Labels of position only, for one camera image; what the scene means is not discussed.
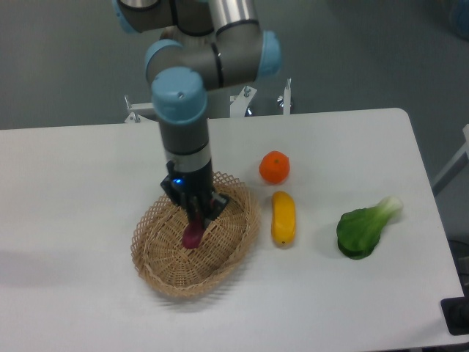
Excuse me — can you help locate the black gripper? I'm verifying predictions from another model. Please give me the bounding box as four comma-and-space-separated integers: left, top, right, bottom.
160, 153, 230, 229

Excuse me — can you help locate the purple sweet potato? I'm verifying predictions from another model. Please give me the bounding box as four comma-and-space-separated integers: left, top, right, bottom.
182, 219, 204, 249

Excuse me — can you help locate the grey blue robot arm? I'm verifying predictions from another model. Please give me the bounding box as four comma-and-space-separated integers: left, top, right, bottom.
113, 1, 281, 228

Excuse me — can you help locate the woven wicker basket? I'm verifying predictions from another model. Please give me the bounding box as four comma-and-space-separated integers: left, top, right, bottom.
131, 172, 261, 298

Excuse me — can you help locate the orange tangerine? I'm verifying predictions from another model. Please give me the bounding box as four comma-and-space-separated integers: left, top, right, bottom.
259, 150, 290, 184

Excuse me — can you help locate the yellow mango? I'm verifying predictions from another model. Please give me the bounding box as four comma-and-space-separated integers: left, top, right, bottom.
271, 191, 296, 246

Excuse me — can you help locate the green bok choy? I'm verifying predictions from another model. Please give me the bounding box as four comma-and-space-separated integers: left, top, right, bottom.
336, 196, 404, 260

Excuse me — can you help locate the white furniture leg right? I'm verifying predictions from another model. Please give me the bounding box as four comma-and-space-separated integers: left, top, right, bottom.
431, 125, 468, 197

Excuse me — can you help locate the black box at table edge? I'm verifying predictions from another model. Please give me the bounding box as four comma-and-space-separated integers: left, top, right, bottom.
440, 297, 468, 336

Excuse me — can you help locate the white metal base frame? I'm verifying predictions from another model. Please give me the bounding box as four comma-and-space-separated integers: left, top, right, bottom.
124, 77, 294, 123

